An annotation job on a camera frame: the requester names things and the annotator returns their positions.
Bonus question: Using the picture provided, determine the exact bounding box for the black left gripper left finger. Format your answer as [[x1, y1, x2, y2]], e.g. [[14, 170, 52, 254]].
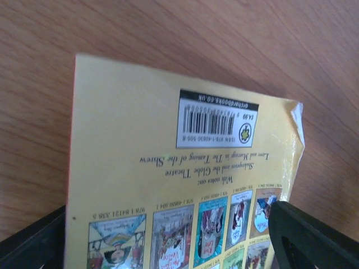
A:
[[1, 206, 66, 268]]

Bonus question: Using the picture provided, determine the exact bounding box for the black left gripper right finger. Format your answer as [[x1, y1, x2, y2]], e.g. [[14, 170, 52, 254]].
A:
[[269, 201, 358, 268]]

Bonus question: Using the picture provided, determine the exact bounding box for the yellow picture-grid book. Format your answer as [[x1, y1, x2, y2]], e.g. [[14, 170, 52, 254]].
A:
[[64, 54, 305, 268]]

